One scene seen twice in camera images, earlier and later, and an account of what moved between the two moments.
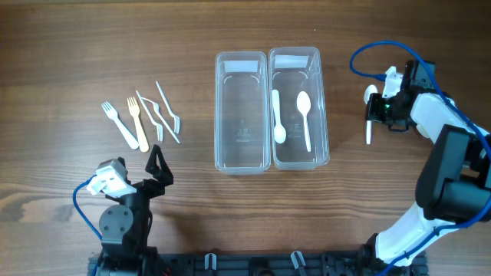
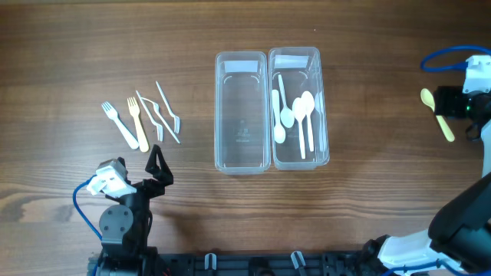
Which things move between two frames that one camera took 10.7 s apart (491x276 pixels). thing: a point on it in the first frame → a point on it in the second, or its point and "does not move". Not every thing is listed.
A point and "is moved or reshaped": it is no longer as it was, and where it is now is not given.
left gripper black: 163,175 does not move
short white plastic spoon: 280,133 does not move
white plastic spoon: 303,103 is moved or reshaped
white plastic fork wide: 113,113 does not move
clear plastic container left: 242,124 does not move
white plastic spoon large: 370,90 → 299,110
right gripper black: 372,112 → 449,97
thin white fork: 159,126 does not move
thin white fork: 157,110 does not move
